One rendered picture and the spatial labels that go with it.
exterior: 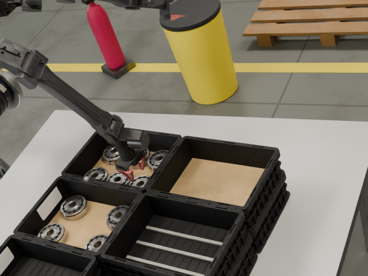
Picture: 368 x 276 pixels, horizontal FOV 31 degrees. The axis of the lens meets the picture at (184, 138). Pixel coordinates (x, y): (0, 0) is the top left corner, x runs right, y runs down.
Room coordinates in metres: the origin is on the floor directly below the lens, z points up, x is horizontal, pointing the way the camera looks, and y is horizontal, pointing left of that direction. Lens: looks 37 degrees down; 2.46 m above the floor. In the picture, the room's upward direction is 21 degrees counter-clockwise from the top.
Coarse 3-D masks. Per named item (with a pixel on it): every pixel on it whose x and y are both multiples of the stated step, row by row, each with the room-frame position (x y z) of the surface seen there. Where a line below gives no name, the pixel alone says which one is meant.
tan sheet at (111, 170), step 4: (152, 152) 2.12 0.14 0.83; (100, 160) 2.19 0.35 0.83; (104, 160) 2.18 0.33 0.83; (96, 164) 2.18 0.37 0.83; (100, 164) 2.17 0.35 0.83; (104, 164) 2.16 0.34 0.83; (108, 168) 2.13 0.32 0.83; (112, 168) 2.12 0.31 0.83; (144, 168) 2.05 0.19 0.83; (148, 168) 2.04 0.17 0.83; (108, 172) 2.10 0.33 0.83; (112, 172) 2.09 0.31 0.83; (136, 172) 2.04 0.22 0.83; (140, 172) 2.03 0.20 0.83; (144, 172) 2.02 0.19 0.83; (148, 172) 2.01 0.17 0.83; (152, 172) 2.00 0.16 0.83; (136, 176) 2.01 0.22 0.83
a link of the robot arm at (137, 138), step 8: (128, 128) 1.91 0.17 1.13; (104, 136) 1.88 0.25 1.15; (112, 136) 1.87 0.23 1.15; (120, 136) 1.89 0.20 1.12; (128, 136) 1.88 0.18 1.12; (136, 136) 1.86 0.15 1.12; (144, 136) 1.87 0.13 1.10; (128, 144) 1.88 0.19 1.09; (136, 144) 1.86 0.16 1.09; (144, 144) 1.86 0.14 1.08
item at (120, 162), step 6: (120, 150) 1.90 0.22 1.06; (126, 150) 1.90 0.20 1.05; (132, 150) 1.91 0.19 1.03; (138, 150) 1.94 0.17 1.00; (120, 156) 1.91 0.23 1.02; (126, 156) 1.90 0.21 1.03; (132, 156) 1.90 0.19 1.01; (138, 156) 1.91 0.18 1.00; (114, 162) 1.92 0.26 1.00; (120, 162) 1.91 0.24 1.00; (126, 162) 1.90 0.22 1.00; (132, 162) 1.89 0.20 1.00; (126, 168) 1.87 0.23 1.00
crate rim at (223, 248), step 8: (176, 200) 1.69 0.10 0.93; (184, 200) 1.68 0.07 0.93; (192, 200) 1.67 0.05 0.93; (136, 208) 1.73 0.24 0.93; (216, 208) 1.59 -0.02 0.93; (224, 208) 1.58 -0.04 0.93; (232, 208) 1.57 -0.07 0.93; (128, 216) 1.71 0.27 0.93; (240, 216) 1.52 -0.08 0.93; (240, 224) 1.50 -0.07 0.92; (232, 232) 1.47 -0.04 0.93; (112, 240) 1.62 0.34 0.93; (224, 240) 1.45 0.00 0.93; (232, 240) 1.45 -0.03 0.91; (104, 248) 1.60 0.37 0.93; (224, 248) 1.42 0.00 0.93; (104, 256) 1.57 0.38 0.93; (112, 256) 1.55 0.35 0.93; (216, 256) 1.40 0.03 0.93; (224, 256) 1.41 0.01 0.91; (120, 264) 1.52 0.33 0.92; (128, 264) 1.50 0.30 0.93; (136, 264) 1.48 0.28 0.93; (144, 264) 1.47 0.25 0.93; (216, 264) 1.37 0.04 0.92; (144, 272) 1.46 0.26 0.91; (152, 272) 1.44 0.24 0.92; (160, 272) 1.42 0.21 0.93; (168, 272) 1.40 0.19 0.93; (208, 272) 1.35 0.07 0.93
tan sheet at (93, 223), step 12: (96, 204) 1.94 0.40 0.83; (60, 216) 1.95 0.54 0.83; (84, 216) 1.90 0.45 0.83; (96, 216) 1.88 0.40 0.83; (72, 228) 1.86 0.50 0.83; (84, 228) 1.84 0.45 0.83; (96, 228) 1.82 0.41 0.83; (108, 228) 1.79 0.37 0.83; (72, 240) 1.80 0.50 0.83; (84, 240) 1.78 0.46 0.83
